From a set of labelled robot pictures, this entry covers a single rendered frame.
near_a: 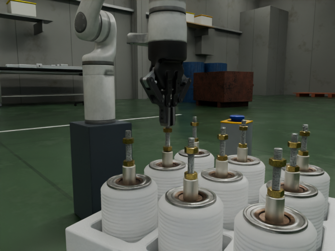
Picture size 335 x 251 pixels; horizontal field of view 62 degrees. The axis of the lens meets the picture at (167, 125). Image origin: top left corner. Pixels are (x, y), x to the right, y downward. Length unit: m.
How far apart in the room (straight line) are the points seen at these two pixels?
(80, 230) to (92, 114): 0.42
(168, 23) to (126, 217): 0.34
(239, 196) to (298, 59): 11.55
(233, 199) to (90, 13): 0.60
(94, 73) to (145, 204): 0.48
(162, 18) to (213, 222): 0.35
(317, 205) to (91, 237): 0.34
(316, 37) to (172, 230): 11.55
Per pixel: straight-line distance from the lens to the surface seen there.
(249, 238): 0.36
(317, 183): 0.57
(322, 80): 11.60
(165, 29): 0.53
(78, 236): 0.50
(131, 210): 0.46
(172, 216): 0.39
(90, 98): 0.84
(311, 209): 0.47
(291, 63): 12.09
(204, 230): 0.40
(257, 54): 11.30
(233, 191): 0.49
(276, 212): 0.37
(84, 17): 0.84
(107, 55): 0.85
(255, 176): 0.60
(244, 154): 0.62
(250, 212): 0.39
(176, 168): 0.55
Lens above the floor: 0.42
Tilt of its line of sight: 8 degrees down
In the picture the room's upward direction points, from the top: straight up
